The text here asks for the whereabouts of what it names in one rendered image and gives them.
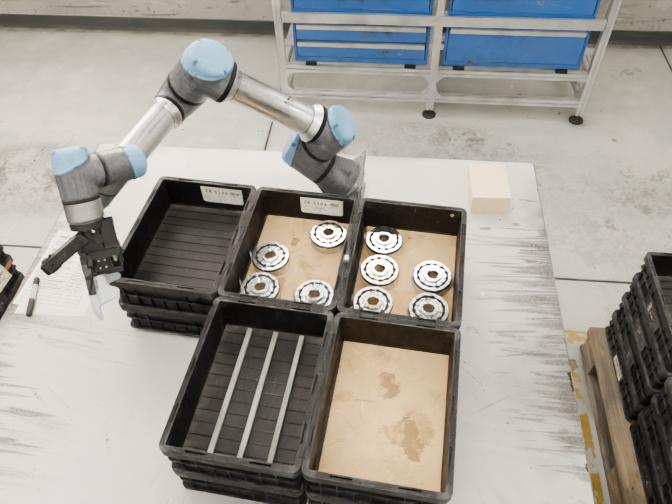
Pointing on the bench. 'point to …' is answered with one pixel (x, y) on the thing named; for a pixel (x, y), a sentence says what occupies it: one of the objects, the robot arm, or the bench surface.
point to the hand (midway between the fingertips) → (100, 309)
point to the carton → (487, 189)
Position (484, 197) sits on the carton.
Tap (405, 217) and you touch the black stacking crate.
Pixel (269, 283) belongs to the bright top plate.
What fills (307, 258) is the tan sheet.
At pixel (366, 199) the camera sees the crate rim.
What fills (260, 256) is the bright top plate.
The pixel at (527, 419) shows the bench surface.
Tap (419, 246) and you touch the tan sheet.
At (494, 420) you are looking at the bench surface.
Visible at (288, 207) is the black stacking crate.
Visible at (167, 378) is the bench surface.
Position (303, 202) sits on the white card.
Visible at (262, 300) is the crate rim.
